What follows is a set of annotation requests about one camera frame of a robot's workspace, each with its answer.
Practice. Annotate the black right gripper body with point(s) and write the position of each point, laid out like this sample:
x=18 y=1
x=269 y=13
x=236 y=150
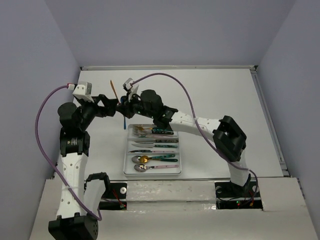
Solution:
x=135 y=106

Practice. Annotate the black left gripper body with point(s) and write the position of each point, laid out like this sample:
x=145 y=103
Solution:
x=92 y=109

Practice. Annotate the fork with dark marbled handle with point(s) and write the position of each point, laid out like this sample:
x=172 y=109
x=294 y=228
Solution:
x=166 y=132

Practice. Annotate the orange plastic knife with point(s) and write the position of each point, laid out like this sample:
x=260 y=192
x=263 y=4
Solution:
x=114 y=90

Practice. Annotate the fork with pink handle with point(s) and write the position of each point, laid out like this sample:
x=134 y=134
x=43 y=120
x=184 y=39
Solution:
x=158 y=136

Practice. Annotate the gold fork dark-green handle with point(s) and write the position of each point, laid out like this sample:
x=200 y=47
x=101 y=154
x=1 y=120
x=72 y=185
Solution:
x=141 y=129

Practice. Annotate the knife with teal marbled handle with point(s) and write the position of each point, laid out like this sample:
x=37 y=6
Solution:
x=154 y=141

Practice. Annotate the knife with pink handle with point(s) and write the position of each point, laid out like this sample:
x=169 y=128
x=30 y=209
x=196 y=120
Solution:
x=152 y=151

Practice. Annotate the knife with marbled dark handle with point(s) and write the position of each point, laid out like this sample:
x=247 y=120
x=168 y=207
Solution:
x=149 y=145

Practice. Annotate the spoon with teal marbled handle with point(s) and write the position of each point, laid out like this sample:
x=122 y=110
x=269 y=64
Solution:
x=135 y=160

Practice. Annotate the gold spoon dark-green handle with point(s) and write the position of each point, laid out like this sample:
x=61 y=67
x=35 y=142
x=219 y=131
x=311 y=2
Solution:
x=145 y=159

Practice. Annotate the spoon with pink handle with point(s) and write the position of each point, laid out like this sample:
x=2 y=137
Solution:
x=143 y=168

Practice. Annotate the blue metallic spoon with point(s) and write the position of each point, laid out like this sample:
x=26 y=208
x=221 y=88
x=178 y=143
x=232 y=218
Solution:
x=124 y=118

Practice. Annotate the all-silver fork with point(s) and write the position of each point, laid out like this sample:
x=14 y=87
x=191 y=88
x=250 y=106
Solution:
x=146 y=133

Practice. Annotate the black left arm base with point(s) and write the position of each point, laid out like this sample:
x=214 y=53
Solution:
x=111 y=195

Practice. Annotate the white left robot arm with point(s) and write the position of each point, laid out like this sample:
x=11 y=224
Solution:
x=77 y=216

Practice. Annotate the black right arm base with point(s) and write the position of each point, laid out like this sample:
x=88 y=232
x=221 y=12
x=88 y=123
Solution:
x=230 y=196

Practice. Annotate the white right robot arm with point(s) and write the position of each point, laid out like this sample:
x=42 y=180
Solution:
x=224 y=134

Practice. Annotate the white three-compartment tray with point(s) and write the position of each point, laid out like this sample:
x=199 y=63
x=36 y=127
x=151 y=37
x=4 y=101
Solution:
x=128 y=165

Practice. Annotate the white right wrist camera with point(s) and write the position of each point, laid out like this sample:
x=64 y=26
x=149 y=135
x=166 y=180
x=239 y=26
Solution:
x=130 y=87

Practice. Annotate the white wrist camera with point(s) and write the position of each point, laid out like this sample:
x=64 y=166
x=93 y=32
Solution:
x=130 y=87
x=81 y=90

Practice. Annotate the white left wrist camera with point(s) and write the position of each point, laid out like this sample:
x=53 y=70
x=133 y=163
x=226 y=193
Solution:
x=81 y=90

